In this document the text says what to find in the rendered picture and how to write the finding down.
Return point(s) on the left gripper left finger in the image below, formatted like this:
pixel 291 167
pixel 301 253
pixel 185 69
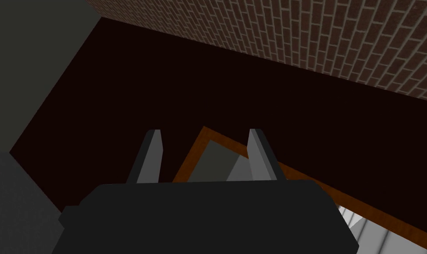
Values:
pixel 149 162

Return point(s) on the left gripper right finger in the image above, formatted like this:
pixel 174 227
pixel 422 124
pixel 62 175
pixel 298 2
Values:
pixel 262 165

